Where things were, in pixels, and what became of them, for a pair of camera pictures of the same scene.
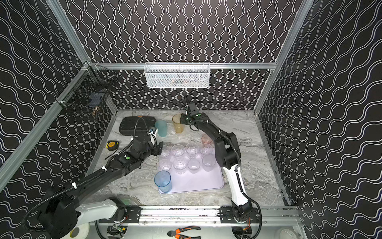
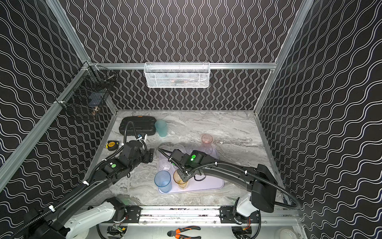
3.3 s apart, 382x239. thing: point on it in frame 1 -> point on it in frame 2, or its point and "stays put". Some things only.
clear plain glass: x=178 y=150 stays put
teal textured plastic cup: x=161 y=126 stays put
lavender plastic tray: x=191 y=169 stays put
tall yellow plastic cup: x=179 y=127 -> x=178 y=179
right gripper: x=182 y=118 -> x=183 y=178
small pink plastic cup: x=206 y=139 stays put
